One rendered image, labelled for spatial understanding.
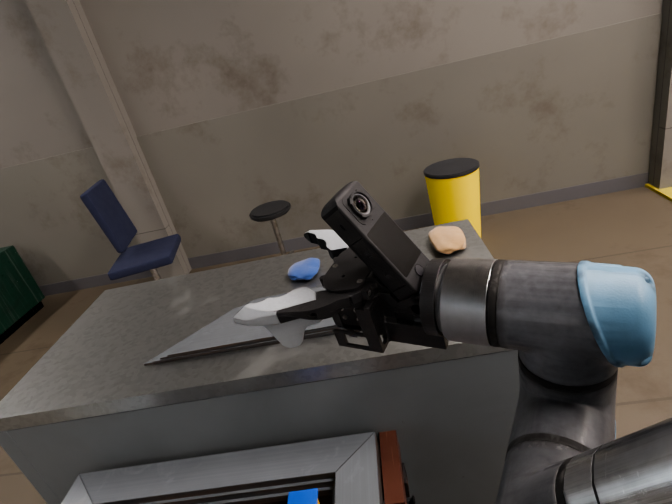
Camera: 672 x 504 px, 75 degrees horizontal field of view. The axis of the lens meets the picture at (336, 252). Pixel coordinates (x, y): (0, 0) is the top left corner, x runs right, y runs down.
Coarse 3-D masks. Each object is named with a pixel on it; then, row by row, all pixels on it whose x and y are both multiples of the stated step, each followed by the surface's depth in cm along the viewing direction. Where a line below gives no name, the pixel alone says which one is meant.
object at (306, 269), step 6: (312, 258) 137; (294, 264) 136; (300, 264) 135; (306, 264) 134; (312, 264) 133; (318, 264) 134; (288, 270) 135; (294, 270) 132; (300, 270) 131; (306, 270) 130; (312, 270) 130; (288, 276) 132; (294, 276) 130; (300, 276) 129; (306, 276) 129; (312, 276) 129
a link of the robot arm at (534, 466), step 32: (512, 448) 34; (544, 448) 32; (576, 448) 31; (608, 448) 25; (640, 448) 23; (512, 480) 31; (544, 480) 28; (576, 480) 26; (608, 480) 24; (640, 480) 22
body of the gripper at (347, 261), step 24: (336, 264) 44; (360, 264) 43; (432, 264) 39; (336, 288) 41; (360, 288) 41; (384, 288) 41; (432, 288) 37; (360, 312) 41; (384, 312) 43; (408, 312) 42; (432, 312) 37; (336, 336) 46; (360, 336) 44; (384, 336) 44; (408, 336) 43; (432, 336) 42
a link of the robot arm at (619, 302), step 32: (512, 288) 34; (544, 288) 33; (576, 288) 32; (608, 288) 31; (640, 288) 30; (512, 320) 34; (544, 320) 33; (576, 320) 31; (608, 320) 30; (640, 320) 30; (544, 352) 34; (576, 352) 32; (608, 352) 31; (640, 352) 30; (576, 384) 34
